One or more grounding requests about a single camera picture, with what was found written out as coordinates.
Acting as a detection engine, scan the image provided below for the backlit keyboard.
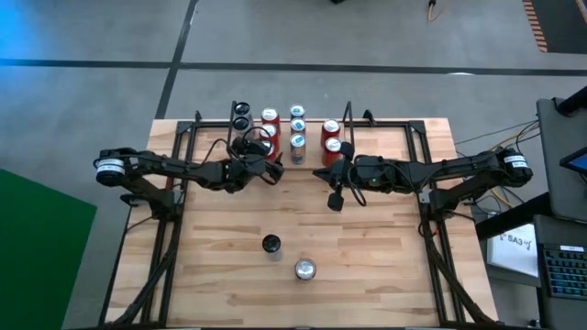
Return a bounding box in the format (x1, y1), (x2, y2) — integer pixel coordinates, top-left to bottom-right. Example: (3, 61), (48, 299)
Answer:
(539, 242), (587, 302)

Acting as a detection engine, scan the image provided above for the silver slim can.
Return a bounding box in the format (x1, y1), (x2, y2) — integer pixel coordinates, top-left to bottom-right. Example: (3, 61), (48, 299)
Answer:
(289, 132), (308, 166)

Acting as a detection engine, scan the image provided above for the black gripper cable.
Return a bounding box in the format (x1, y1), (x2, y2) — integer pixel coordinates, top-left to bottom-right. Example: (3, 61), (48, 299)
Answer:
(241, 126), (265, 144)
(346, 164), (368, 207)

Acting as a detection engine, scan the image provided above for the tablet blue screen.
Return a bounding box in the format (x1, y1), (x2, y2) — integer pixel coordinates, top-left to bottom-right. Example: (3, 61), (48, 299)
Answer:
(559, 146), (587, 175)

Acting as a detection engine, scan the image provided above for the black mat orange striped edge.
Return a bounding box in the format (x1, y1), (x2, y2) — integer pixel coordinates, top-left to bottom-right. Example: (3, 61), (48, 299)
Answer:
(521, 0), (587, 55)

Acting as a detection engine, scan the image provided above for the yellow hanging cable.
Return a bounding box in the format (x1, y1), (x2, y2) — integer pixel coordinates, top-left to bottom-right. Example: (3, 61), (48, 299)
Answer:
(426, 0), (449, 23)

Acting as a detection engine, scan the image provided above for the black aluminium table frame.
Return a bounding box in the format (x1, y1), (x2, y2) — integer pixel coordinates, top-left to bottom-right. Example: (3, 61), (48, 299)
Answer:
(104, 119), (495, 329)

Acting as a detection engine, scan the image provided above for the yellow floor cable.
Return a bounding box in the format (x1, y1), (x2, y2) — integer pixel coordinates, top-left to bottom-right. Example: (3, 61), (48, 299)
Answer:
(483, 119), (541, 210)

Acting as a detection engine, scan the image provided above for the black desk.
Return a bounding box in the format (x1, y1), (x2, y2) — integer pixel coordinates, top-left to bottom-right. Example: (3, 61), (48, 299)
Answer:
(474, 191), (587, 330)

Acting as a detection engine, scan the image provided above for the grey desk panel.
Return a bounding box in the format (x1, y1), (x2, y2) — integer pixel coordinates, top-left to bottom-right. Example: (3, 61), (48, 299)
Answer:
(535, 96), (587, 222)

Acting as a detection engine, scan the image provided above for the red Coca-Cola Star Wars can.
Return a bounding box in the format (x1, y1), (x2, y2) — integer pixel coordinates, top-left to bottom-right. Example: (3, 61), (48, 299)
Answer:
(293, 258), (318, 281)

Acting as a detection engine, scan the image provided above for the dark red beverage can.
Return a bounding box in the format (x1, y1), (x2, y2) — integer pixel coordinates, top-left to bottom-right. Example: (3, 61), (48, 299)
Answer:
(320, 118), (342, 141)

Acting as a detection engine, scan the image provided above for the white paper sign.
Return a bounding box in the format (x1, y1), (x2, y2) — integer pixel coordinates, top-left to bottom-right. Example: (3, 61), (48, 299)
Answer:
(485, 223), (540, 279)

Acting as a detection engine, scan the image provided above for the red can silver top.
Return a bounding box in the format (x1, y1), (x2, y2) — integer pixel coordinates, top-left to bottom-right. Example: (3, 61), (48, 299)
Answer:
(259, 122), (282, 144)
(321, 137), (344, 168)

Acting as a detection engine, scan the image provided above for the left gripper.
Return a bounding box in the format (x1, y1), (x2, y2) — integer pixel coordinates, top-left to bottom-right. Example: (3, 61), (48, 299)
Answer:
(215, 136), (285, 193)

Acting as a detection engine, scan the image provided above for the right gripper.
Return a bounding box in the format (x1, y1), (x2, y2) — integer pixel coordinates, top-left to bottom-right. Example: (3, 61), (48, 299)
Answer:
(312, 141), (395, 213)

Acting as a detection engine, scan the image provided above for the green floor mat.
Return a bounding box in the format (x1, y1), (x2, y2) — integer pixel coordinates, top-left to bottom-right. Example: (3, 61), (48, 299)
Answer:
(0, 167), (98, 330)

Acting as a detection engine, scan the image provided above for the red can white print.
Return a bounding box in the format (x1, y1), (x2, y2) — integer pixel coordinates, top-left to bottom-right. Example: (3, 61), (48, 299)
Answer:
(260, 106), (282, 126)

